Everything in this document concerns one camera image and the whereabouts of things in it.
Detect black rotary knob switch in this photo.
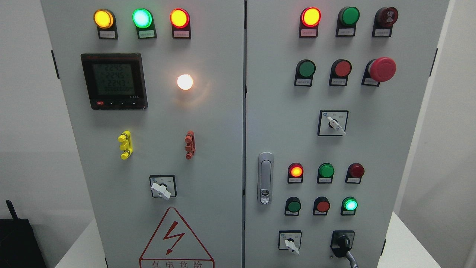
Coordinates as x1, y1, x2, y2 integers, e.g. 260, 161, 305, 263
330, 230, 355, 258

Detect grey electrical control cabinet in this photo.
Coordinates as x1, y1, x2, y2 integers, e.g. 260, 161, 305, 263
41, 0, 449, 268

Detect red terminal connector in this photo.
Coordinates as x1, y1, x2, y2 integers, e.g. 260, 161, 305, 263
184, 130, 196, 160

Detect lit red lamp middle left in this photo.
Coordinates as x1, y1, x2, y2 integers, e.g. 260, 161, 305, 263
287, 162, 304, 184

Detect glowing white indicator lamp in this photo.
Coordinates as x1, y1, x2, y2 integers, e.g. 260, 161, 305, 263
177, 74, 194, 90

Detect green push button lower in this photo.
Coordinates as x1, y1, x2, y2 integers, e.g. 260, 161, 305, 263
284, 197, 302, 217

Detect green push button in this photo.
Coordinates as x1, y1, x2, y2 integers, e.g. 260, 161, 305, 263
294, 59, 316, 87
284, 197, 302, 217

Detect green push button upper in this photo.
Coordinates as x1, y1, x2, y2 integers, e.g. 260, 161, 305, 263
294, 59, 316, 87

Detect green lamp middle centre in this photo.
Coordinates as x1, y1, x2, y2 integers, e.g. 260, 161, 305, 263
316, 163, 335, 184

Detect red push button lower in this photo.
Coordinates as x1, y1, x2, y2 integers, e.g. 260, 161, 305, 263
312, 197, 330, 216

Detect red push button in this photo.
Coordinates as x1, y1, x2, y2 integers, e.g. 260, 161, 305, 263
328, 59, 352, 86
312, 197, 330, 216

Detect yellow terminal connector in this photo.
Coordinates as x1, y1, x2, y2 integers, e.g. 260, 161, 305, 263
117, 130, 133, 160

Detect red push button upper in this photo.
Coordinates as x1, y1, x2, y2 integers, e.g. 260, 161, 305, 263
328, 59, 352, 86

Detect red lamp middle right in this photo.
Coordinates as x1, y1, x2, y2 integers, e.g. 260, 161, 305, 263
345, 163, 364, 184

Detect lit red-orange indicator lamp left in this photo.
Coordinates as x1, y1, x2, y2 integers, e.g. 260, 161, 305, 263
170, 8, 192, 39

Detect red triangle electrical warning sticker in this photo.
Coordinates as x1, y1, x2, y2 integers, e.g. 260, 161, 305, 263
138, 207, 215, 268

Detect green illuminated button lower right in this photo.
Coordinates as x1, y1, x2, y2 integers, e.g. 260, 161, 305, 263
340, 197, 358, 216

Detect black digital power meter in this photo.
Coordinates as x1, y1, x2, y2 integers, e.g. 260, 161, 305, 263
81, 52, 148, 110

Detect lit red lamp right door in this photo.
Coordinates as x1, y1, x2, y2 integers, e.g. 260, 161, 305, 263
299, 7, 322, 38

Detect lit green indicator lamp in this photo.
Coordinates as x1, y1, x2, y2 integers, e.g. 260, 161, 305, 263
132, 8, 157, 39

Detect red mushroom emergency stop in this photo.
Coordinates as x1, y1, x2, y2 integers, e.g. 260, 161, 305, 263
361, 57, 397, 87

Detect green lamp top right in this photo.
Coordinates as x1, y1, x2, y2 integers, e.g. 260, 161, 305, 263
335, 6, 360, 37

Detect yellow indicator lamp top left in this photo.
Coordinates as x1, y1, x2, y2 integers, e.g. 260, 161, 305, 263
93, 9, 118, 39

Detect dark red buzzer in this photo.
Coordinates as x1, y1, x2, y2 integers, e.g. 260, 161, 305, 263
372, 7, 399, 38

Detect black box with antenna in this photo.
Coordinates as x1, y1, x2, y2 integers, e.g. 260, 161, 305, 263
0, 200, 46, 268

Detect silver door lock handle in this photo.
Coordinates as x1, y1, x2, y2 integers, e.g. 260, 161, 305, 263
257, 152, 274, 205

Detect white selector switch left door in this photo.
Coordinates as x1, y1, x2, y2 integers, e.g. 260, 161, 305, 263
149, 175, 177, 200

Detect white selector switch upper right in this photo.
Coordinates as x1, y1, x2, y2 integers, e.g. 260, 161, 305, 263
317, 109, 349, 136

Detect white selector switch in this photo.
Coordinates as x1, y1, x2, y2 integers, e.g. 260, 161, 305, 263
278, 230, 302, 255
317, 109, 349, 136

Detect white selector switch lower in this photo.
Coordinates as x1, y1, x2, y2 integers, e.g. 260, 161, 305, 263
278, 230, 302, 255

